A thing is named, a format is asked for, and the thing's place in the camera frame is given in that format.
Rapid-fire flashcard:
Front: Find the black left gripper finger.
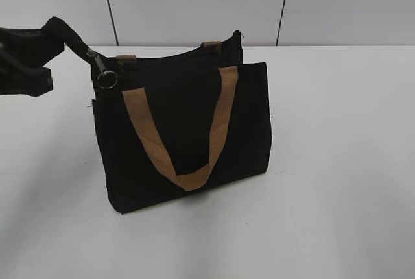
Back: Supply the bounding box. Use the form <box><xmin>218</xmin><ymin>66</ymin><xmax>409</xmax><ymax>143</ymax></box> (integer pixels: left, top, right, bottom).
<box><xmin>1</xmin><ymin>27</ymin><xmax>64</xmax><ymax>69</ymax></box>

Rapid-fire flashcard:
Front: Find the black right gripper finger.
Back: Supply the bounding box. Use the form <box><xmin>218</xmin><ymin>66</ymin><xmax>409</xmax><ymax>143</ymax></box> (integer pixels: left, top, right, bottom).
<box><xmin>1</xmin><ymin>52</ymin><xmax>53</xmax><ymax>97</ymax></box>

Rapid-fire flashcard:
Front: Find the black canvas tote bag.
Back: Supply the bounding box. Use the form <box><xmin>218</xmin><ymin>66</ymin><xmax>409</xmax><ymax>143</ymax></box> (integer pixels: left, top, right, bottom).
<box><xmin>42</xmin><ymin>17</ymin><xmax>272</xmax><ymax>214</ymax></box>

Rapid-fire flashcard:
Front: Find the tan rear bag handle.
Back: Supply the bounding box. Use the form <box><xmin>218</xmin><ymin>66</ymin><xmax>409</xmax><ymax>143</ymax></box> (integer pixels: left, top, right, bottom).
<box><xmin>115</xmin><ymin>41</ymin><xmax>222</xmax><ymax>65</ymax></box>

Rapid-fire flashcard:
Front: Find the tan bag handle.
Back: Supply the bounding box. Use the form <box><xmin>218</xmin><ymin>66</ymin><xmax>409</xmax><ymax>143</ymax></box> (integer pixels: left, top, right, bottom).
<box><xmin>123</xmin><ymin>66</ymin><xmax>239</xmax><ymax>191</ymax></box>
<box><xmin>115</xmin><ymin>41</ymin><xmax>222</xmax><ymax>65</ymax></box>

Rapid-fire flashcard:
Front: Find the tan front bag handle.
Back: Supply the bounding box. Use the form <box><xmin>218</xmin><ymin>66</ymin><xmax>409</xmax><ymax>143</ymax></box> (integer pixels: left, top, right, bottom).
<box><xmin>123</xmin><ymin>66</ymin><xmax>239</xmax><ymax>191</ymax></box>

